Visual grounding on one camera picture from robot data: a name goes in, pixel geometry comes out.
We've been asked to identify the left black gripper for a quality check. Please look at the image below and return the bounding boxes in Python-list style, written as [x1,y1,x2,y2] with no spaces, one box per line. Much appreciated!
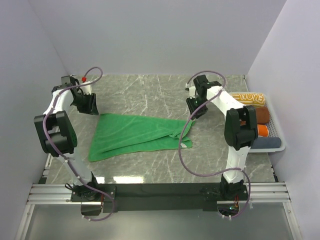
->
[71,92,99,115]

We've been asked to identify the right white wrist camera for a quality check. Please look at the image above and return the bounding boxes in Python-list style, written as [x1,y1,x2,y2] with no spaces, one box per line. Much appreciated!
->
[185,84,197,99]

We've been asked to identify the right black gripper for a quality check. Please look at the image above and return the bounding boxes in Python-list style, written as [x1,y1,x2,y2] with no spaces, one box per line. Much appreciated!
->
[185,95,208,121]

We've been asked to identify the white plastic basket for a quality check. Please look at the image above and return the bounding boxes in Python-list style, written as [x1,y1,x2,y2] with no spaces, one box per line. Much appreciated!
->
[230,92,286,153]

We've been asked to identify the aluminium rail frame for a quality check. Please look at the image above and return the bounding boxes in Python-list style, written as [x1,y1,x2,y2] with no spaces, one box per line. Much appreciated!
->
[14,74,301,240]

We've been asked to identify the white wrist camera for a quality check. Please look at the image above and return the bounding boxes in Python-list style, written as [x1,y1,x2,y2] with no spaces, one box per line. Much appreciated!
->
[80,76,93,95]
[185,84,197,99]

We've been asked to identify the purple cable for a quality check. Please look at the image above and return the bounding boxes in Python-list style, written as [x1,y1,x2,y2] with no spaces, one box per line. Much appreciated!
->
[42,66,118,222]
[178,70,252,220]

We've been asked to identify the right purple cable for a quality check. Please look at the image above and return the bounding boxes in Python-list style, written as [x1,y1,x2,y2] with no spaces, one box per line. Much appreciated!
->
[178,70,252,220]

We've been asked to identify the orange white rolled towel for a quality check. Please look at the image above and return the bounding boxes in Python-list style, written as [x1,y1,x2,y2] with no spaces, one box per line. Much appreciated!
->
[257,124,269,137]

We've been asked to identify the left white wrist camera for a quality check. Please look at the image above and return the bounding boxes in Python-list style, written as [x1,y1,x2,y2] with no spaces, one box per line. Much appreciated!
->
[80,76,93,95]

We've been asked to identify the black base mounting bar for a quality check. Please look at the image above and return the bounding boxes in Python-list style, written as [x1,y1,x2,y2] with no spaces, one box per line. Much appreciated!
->
[70,182,249,213]

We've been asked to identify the green towel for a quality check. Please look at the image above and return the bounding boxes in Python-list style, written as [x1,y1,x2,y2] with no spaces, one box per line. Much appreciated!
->
[88,113,195,163]

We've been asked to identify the dark blue rolled towel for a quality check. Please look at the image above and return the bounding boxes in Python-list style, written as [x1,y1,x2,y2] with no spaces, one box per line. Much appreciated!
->
[251,137,282,149]

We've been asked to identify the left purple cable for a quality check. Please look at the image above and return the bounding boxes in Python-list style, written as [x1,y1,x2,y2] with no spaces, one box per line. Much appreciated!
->
[42,66,118,222]

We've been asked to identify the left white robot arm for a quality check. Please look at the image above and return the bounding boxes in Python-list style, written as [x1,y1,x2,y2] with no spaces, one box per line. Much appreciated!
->
[33,75,101,201]

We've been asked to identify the brown rolled towel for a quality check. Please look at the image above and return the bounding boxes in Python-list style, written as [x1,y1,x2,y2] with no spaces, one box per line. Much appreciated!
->
[255,106,270,125]

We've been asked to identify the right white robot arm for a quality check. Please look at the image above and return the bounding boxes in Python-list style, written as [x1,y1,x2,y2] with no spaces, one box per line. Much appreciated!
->
[186,75,258,200]

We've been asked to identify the yellow white rolled towel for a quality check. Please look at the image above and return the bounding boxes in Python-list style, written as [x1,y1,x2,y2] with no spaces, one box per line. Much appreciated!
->
[230,92,266,108]

